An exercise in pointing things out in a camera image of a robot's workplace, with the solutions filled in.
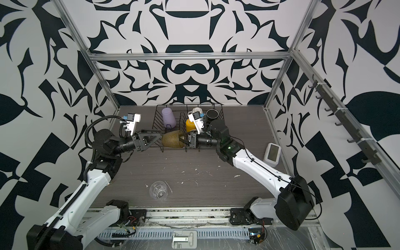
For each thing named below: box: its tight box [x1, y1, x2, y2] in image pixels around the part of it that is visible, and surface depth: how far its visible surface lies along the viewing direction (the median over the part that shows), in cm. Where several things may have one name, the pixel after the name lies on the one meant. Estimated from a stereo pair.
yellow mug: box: [185, 118, 197, 133], surface depth 98 cm
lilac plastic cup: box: [161, 107, 177, 129], surface depth 101 cm
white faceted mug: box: [187, 106, 204, 116], surface depth 104 cm
